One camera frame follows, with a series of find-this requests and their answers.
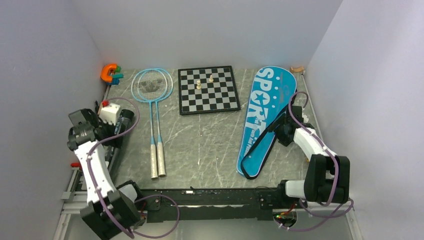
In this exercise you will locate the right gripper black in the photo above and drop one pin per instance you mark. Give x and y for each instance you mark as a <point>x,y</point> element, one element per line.
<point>284,140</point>

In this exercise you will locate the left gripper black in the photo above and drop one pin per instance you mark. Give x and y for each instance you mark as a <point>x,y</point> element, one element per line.
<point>116,142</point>

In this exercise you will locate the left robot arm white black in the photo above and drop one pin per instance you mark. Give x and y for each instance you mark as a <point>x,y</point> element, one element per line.
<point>110,210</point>

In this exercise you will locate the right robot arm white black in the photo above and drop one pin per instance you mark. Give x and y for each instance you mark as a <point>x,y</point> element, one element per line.
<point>328,175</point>

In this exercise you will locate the blue badminton racket left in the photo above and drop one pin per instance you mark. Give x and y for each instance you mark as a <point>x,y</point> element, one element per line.
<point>148,86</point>

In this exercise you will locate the blue racket cover bag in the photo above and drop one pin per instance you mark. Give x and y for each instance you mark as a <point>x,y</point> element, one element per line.
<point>269,96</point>

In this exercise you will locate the orange green toy blocks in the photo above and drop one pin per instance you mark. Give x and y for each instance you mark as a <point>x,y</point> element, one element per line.
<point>111,74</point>

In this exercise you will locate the small wooden piece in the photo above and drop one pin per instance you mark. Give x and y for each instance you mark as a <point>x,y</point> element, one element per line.
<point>300,69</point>

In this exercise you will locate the black white chessboard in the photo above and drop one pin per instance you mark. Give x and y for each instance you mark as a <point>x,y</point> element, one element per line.
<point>213,97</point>

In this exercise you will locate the white chess piece left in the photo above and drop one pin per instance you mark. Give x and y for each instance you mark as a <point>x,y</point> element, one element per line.
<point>198,84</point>

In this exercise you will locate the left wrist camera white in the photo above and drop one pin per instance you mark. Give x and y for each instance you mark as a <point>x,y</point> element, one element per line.
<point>109,112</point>

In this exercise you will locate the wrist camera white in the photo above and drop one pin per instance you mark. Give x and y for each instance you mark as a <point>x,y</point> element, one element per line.
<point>305,118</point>
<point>109,112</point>

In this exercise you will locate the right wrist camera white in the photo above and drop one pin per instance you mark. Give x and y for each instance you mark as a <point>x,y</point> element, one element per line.
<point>305,118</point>

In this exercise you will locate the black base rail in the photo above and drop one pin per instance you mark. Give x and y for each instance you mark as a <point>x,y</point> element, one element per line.
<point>185,204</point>

